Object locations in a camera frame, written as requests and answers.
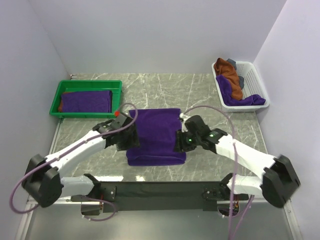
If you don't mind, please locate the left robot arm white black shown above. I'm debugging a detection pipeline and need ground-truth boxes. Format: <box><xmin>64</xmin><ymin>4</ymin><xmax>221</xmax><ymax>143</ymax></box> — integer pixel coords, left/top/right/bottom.
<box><xmin>21</xmin><ymin>112</ymin><xmax>139</xmax><ymax>208</ymax></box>

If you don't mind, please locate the black base bar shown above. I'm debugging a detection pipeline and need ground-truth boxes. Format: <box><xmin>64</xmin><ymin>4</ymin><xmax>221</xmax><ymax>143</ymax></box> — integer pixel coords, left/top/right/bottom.
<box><xmin>70</xmin><ymin>180</ymin><xmax>251</xmax><ymax>215</ymax></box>

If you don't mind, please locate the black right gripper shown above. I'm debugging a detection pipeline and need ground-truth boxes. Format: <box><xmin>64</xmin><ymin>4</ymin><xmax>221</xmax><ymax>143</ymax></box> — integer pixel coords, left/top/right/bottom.
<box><xmin>172</xmin><ymin>128</ymin><xmax>201</xmax><ymax>154</ymax></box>

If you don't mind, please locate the brown towel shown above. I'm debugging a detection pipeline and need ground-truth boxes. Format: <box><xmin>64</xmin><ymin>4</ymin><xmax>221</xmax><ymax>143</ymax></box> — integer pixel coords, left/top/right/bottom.
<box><xmin>213</xmin><ymin>57</ymin><xmax>243</xmax><ymax>101</ymax></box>
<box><xmin>57</xmin><ymin>100</ymin><xmax>64</xmax><ymax>113</ymax></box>

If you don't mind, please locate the brown towel in basket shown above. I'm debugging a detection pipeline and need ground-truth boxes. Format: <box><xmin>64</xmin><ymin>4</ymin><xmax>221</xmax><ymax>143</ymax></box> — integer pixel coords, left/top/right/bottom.
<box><xmin>213</xmin><ymin>57</ymin><xmax>243</xmax><ymax>101</ymax></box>

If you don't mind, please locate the grey towel in basket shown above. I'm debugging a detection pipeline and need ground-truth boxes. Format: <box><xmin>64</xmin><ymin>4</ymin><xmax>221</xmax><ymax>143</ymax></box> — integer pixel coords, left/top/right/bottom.
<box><xmin>226</xmin><ymin>58</ymin><xmax>244</xmax><ymax>89</ymax></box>

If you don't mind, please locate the green plastic tray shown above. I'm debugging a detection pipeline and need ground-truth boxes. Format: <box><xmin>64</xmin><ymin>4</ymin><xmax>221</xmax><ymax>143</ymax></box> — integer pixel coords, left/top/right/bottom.
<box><xmin>49</xmin><ymin>80</ymin><xmax>123</xmax><ymax>119</ymax></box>

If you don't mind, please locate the purple towel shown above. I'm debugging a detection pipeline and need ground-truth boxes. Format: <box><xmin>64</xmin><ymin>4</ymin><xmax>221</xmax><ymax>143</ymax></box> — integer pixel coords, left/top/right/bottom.
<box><xmin>60</xmin><ymin>90</ymin><xmax>113</xmax><ymax>113</ymax></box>
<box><xmin>216</xmin><ymin>74</ymin><xmax>266</xmax><ymax>107</ymax></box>
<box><xmin>126</xmin><ymin>108</ymin><xmax>186</xmax><ymax>167</ymax></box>

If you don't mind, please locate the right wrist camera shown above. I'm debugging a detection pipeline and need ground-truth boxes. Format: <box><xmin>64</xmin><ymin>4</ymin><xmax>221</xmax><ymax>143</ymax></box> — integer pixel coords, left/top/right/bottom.
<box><xmin>179</xmin><ymin>113</ymin><xmax>190</xmax><ymax>133</ymax></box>

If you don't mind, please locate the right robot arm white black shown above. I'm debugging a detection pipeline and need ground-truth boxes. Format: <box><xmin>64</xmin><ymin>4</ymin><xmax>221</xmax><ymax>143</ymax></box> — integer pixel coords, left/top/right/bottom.
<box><xmin>174</xmin><ymin>113</ymin><xmax>301</xmax><ymax>208</ymax></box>

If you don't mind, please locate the white plastic basket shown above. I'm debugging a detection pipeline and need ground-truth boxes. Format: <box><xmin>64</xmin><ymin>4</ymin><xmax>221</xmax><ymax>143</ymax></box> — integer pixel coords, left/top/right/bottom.
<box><xmin>211</xmin><ymin>61</ymin><xmax>270</xmax><ymax>113</ymax></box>

